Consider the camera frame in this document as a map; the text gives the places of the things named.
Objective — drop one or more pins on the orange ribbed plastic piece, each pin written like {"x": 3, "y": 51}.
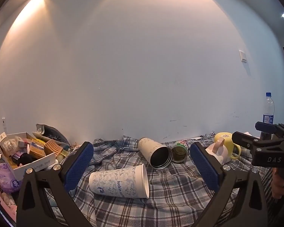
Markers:
{"x": 52, "y": 147}

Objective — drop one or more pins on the person's right hand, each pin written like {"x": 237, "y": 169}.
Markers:
{"x": 278, "y": 182}

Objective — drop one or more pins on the grey printed bag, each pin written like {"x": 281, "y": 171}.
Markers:
{"x": 52, "y": 133}

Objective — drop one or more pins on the yellow mug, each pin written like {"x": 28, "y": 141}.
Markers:
{"x": 223, "y": 138}

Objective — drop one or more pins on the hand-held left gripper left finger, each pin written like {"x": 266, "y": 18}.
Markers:
{"x": 77, "y": 168}

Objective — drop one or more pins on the grey plaid cloth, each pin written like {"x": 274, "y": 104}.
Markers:
{"x": 170, "y": 201}

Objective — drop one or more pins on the patterned white paper cup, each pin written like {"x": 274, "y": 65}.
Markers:
{"x": 118, "y": 182}

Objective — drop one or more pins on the clear plastic packet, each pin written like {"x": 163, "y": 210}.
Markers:
{"x": 7, "y": 146}

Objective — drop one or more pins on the white wall switch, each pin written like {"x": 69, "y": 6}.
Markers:
{"x": 243, "y": 56}

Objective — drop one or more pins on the clear bottle with blue label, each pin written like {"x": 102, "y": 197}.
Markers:
{"x": 268, "y": 113}

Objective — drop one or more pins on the yellow and blue carton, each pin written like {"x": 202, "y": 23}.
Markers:
{"x": 37, "y": 147}

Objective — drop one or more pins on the black cloth bundle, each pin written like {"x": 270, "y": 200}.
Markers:
{"x": 23, "y": 159}

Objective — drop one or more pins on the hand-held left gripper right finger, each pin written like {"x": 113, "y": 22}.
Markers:
{"x": 205, "y": 170}

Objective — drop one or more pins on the white wall socket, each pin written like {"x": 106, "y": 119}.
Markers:
{"x": 3, "y": 121}

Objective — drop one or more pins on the white cardboard box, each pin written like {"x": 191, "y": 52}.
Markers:
{"x": 35, "y": 165}

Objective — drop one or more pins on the white marbled steel tumbler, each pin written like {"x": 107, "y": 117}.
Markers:
{"x": 156, "y": 153}

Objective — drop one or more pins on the purple tissue packet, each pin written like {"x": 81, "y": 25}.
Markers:
{"x": 8, "y": 177}

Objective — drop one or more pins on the pink tray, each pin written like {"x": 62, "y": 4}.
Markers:
{"x": 2, "y": 199}

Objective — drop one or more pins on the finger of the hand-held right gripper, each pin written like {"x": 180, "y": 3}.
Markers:
{"x": 245, "y": 140}
{"x": 266, "y": 126}

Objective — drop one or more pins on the green printed metal cup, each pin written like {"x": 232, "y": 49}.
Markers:
{"x": 179, "y": 152}

